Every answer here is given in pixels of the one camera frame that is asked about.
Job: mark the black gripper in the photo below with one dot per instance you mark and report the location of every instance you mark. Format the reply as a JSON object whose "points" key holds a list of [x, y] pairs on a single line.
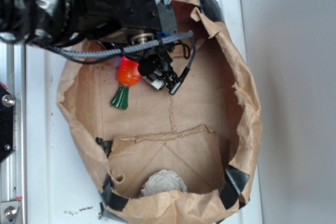
{"points": [[128, 21]]}

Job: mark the orange plastic toy carrot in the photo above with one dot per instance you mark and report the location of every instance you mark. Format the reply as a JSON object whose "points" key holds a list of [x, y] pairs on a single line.
{"points": [[127, 76]]}

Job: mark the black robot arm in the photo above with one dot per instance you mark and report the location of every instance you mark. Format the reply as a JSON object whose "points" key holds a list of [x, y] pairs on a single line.
{"points": [[51, 25]]}

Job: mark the brown paper bag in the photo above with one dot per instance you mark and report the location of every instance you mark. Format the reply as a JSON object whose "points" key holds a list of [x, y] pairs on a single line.
{"points": [[209, 132]]}

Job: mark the crumpled white paper ball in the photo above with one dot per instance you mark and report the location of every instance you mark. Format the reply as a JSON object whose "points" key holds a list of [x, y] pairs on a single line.
{"points": [[162, 181]]}

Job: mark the aluminium frame rail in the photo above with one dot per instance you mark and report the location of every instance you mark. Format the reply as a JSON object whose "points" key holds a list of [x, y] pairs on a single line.
{"points": [[13, 176]]}

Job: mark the black metal bracket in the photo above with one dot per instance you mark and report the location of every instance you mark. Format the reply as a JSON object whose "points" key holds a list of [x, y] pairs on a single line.
{"points": [[6, 123]]}

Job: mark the silver corner bracket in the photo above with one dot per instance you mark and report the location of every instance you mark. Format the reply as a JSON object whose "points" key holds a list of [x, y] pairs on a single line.
{"points": [[10, 211]]}

